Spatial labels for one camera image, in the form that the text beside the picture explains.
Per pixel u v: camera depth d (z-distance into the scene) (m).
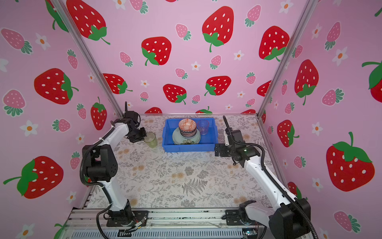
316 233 0.34
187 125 0.99
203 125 1.10
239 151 0.56
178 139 1.02
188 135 0.94
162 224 0.76
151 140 1.04
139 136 0.85
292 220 0.38
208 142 1.06
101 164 0.51
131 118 0.76
